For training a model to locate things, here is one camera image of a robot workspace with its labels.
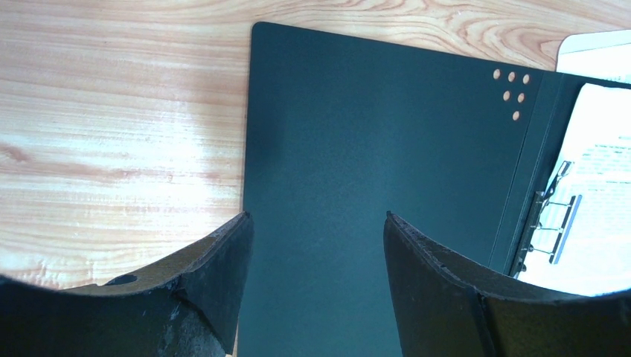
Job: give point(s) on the red folder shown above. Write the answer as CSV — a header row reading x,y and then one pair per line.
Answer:
x,y
341,131

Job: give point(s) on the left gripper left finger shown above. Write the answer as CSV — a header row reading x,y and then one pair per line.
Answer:
x,y
185,304

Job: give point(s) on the pink clipboard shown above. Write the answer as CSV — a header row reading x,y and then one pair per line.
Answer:
x,y
604,55

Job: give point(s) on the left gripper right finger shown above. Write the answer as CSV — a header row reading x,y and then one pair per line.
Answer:
x,y
448,305

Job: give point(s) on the printed paper sheet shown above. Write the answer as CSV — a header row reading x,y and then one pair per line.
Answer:
x,y
581,240

